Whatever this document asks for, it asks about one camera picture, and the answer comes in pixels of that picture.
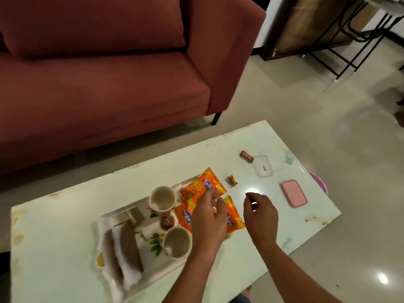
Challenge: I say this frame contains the pink rectangular case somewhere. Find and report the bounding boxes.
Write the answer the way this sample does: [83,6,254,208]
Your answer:
[280,179,308,208]

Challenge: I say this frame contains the black metal chair frame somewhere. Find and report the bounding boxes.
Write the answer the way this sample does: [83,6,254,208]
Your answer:
[302,0,404,83]

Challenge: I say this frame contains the person's leg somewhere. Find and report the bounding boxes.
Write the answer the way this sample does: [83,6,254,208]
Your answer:
[230,286,254,303]

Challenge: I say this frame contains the white cloth napkin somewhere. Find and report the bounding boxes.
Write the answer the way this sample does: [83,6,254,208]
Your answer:
[96,217,143,303]

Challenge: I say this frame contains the person's left forearm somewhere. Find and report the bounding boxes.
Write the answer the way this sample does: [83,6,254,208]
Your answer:
[162,242,222,303]

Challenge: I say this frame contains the pink plastic stool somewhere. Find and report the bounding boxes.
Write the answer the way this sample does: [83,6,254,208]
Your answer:
[307,170,329,195]

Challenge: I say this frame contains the white floral tray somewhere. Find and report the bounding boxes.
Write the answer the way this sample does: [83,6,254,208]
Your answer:
[96,183,203,295]

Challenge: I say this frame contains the red fabric sofa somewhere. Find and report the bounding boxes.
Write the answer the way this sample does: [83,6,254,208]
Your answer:
[0,0,267,174]

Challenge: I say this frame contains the orange snack packet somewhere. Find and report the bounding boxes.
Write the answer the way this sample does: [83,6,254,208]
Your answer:
[173,196,246,234]
[179,167,227,208]

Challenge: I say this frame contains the person's left hand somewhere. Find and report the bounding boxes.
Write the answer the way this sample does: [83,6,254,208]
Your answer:
[191,188,228,250]

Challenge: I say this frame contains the person's right forearm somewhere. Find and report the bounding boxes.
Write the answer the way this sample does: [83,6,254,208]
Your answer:
[252,241,343,303]

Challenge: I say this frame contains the person's right hand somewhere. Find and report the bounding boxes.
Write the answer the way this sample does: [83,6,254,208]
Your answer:
[243,192,279,247]

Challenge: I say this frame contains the wooden cabinet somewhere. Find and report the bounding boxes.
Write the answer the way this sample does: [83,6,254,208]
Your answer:
[263,0,380,62]

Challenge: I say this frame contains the white cup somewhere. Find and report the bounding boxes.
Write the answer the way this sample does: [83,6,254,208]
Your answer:
[162,226,193,260]
[148,186,177,214]

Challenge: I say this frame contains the red sofa back cushion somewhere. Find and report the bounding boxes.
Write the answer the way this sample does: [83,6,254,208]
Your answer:
[0,0,186,59]

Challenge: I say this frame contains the brown shoes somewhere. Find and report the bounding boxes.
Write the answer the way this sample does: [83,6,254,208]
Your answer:
[394,98,404,128]

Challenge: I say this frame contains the small brown dish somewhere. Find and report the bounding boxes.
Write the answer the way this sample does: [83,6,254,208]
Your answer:
[160,214,175,231]

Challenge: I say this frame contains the clear plastic lid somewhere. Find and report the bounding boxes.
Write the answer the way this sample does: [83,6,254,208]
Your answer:
[251,155,274,178]

